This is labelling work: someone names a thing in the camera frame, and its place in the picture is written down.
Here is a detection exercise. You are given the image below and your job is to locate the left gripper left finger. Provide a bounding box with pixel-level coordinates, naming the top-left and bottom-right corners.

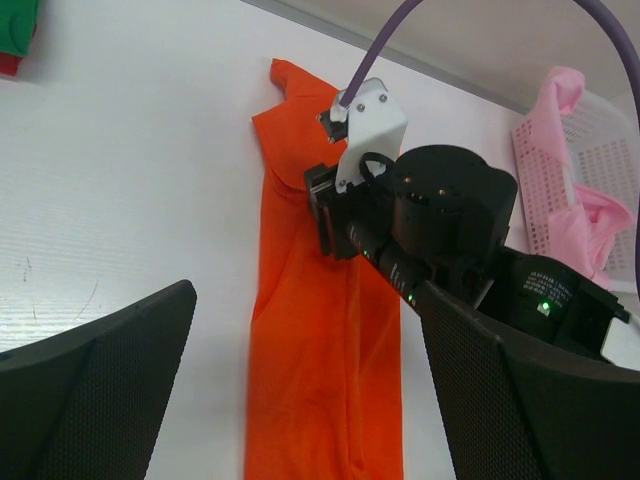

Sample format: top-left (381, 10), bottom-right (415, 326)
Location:
top-left (1, 280), bottom-right (196, 479)

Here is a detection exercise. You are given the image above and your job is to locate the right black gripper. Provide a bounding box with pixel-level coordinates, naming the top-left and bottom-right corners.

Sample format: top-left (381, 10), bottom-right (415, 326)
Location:
top-left (304, 163), bottom-right (393, 260)

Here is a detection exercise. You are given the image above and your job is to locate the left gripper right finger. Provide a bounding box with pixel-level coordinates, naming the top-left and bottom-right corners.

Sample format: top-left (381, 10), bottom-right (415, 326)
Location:
top-left (418, 283), bottom-right (639, 479)

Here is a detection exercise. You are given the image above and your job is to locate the orange t shirt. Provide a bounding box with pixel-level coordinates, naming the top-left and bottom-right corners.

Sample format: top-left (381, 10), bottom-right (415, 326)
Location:
top-left (244, 59), bottom-right (404, 479)

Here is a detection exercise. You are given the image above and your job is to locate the pink t shirt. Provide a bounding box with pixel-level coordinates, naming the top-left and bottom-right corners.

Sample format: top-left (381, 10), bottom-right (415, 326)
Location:
top-left (529, 65), bottom-right (637, 291)

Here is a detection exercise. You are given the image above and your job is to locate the white plastic basket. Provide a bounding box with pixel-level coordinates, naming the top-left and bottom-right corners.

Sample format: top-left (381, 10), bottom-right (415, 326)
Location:
top-left (509, 89), bottom-right (640, 294)

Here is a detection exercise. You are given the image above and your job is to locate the folded red t shirt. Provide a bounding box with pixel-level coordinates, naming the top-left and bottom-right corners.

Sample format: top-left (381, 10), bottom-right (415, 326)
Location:
top-left (1, 27), bottom-right (37, 77)

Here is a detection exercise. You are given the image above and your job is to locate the folded green t shirt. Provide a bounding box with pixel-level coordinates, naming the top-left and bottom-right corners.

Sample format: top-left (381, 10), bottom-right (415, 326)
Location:
top-left (0, 0), bottom-right (40, 58)

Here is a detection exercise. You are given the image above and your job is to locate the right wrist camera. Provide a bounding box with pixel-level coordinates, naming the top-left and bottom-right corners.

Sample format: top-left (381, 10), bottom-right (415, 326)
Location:
top-left (317, 77), bottom-right (408, 194)

